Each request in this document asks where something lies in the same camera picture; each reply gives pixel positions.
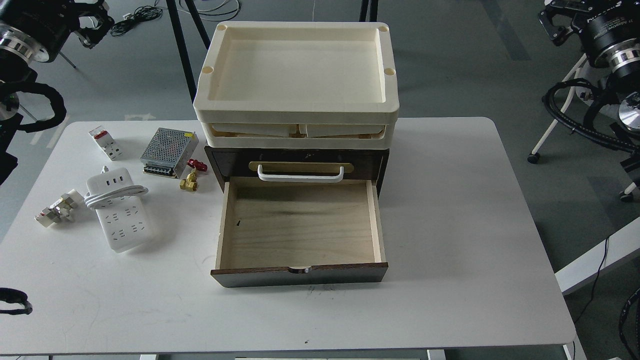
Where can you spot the white rolling chair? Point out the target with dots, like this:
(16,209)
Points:
(625,196)

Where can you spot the white drawer handle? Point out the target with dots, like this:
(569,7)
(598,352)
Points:
(300,178)

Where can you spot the white red circuit breaker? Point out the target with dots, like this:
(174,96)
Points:
(106,142)

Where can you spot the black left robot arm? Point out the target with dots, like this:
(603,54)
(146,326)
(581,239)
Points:
(35,31)

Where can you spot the cream plastic tray organizer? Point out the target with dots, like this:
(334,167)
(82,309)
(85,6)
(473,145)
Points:
(299,86)

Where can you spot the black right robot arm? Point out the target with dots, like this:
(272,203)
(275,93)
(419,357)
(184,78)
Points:
(609,33)

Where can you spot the white power strip with cable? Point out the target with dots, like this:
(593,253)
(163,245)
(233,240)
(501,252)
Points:
(117,202)

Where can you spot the metal mesh power supply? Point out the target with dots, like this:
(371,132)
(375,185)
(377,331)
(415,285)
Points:
(168,152)

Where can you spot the brass valve red handle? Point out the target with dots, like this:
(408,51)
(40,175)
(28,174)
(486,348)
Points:
(190,183)

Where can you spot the open wooden drawer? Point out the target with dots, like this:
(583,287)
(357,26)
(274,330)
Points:
(279,233)

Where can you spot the white travel plug adapter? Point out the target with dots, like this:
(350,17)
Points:
(62,210)

